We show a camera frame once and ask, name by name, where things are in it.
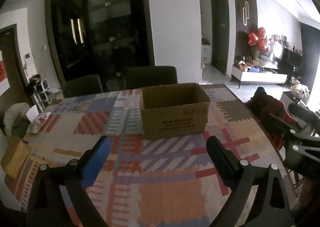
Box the patterned tissue pack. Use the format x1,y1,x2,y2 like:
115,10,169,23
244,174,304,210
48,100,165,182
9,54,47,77
27,112,51,134

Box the red dark chair at right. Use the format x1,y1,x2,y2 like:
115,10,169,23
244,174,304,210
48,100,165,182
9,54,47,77
245,87,301,149

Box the dark glass cabinet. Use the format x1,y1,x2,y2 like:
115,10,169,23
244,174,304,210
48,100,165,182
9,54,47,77
44,0,155,87

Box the dark dining chair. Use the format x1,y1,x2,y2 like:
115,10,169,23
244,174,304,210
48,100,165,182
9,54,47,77
63,75,104,98
126,66,178,89

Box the red foil balloons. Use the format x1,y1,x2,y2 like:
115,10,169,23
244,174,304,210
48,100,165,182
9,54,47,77
248,27,269,52

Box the gold wall ornament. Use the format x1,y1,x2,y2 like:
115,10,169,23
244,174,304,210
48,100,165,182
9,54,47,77
242,1,249,26

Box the colourful patchwork tablecloth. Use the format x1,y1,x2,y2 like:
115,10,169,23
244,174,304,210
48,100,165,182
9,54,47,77
1,84,297,226

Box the dark blue curtain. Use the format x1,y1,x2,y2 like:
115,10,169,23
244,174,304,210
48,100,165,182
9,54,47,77
300,23,319,91

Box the dark dining chair right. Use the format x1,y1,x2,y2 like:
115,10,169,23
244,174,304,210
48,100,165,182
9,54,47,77
126,66,178,89

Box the white low tv cabinet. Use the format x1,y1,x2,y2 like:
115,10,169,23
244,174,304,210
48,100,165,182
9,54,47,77
232,64,287,88

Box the white small shelf stool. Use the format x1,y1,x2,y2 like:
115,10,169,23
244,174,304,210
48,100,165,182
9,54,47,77
31,77,63,111

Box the gold gift box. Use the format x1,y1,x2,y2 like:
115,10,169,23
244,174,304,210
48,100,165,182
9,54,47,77
1,136,30,179

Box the dark doorway door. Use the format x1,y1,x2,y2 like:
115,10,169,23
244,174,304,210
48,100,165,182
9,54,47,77
210,0,229,75

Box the brown cardboard box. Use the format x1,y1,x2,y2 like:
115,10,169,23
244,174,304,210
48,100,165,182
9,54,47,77
139,83,210,140

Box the dark dining chair left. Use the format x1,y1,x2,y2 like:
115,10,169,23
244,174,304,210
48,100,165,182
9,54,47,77
63,75,104,98

